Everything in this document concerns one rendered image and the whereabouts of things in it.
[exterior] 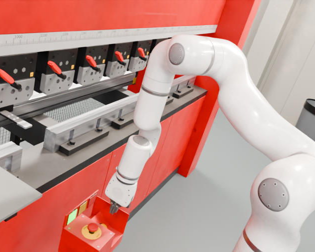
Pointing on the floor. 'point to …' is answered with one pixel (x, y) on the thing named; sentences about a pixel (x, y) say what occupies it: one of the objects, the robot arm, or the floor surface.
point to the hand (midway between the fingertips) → (114, 208)
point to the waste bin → (313, 121)
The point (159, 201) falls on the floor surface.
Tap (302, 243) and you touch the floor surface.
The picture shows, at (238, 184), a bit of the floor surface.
